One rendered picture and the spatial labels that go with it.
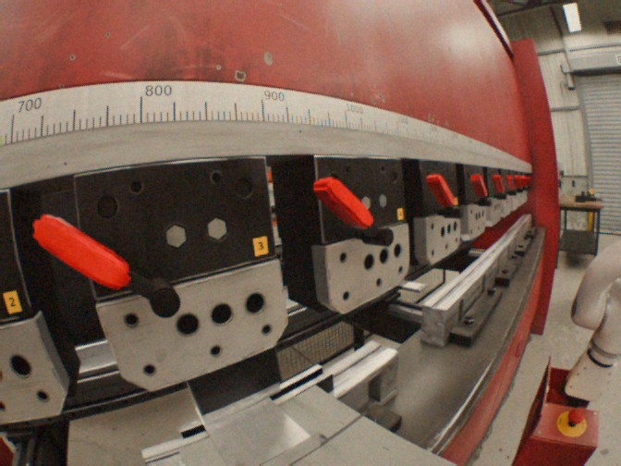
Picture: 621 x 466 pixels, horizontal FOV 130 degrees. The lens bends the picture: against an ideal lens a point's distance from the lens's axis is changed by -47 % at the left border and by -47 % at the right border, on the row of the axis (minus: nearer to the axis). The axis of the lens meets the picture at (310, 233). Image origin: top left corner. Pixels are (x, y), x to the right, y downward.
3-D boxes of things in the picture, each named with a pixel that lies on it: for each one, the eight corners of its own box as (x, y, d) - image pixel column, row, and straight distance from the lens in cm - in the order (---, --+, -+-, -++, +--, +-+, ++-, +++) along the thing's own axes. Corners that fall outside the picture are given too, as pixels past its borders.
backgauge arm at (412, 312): (431, 355, 85) (435, 313, 77) (300, 303, 123) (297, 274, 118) (443, 342, 91) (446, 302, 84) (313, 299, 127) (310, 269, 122)
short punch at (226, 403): (208, 430, 32) (179, 361, 26) (201, 419, 34) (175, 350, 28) (285, 395, 34) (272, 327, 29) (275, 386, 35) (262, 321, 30)
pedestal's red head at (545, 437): (571, 481, 74) (613, 425, 62) (509, 468, 71) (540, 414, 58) (579, 419, 87) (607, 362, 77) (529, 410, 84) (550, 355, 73)
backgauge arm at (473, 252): (496, 277, 149) (498, 251, 145) (396, 263, 173) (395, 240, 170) (500, 273, 156) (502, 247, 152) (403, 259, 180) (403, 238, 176)
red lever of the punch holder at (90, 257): (38, 207, 16) (186, 296, 16) (55, 209, 20) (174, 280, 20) (23, 239, 16) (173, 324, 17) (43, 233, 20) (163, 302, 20)
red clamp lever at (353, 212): (337, 171, 21) (396, 234, 27) (305, 177, 24) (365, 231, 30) (328, 190, 20) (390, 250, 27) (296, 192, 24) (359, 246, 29)
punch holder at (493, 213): (490, 227, 80) (488, 166, 79) (463, 226, 82) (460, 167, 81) (501, 220, 94) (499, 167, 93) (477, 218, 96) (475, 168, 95)
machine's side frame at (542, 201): (542, 336, 253) (531, 37, 246) (455, 317, 267) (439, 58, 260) (545, 322, 275) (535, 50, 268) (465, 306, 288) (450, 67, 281)
